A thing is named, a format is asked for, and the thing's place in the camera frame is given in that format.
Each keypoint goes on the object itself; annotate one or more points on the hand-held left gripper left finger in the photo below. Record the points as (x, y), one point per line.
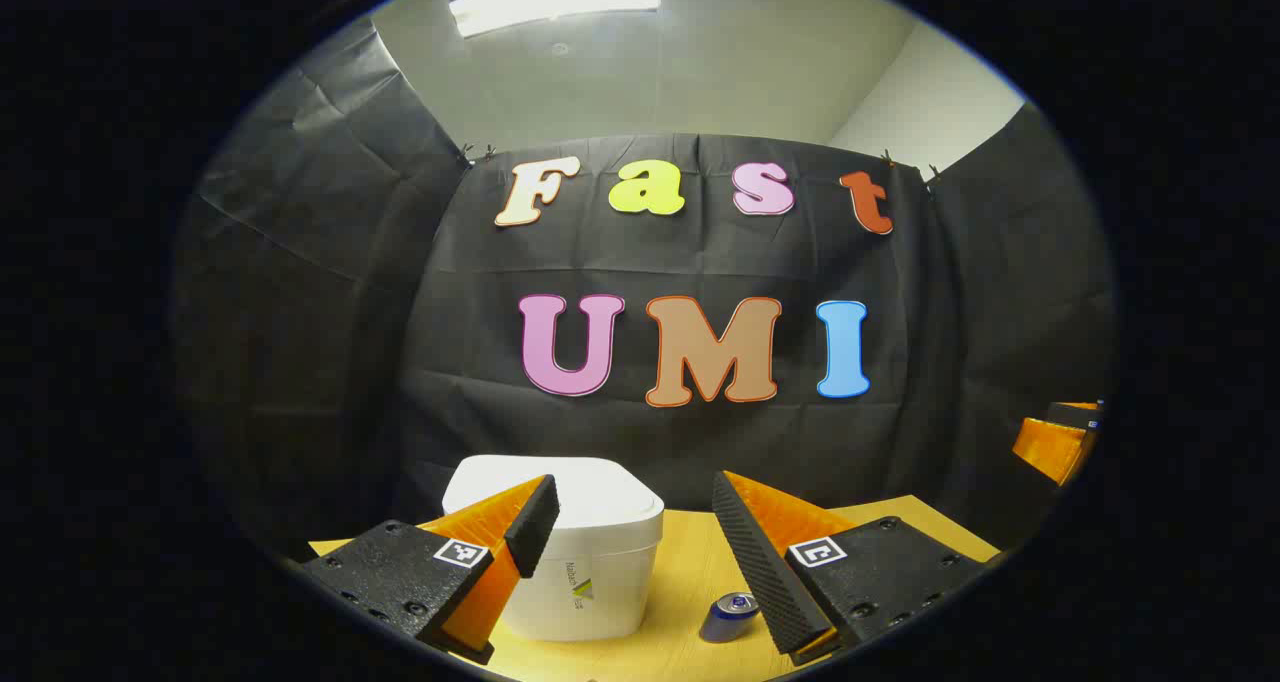
(535, 527)

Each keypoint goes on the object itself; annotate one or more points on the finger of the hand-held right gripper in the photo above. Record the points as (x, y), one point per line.
(1050, 447)
(1078, 415)

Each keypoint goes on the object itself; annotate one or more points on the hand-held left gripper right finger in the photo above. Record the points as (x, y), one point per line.
(765, 572)

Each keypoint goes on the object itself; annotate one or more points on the blue pop can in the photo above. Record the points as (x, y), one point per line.
(725, 622)

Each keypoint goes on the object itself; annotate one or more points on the white desktop garbage bin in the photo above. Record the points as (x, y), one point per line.
(600, 522)

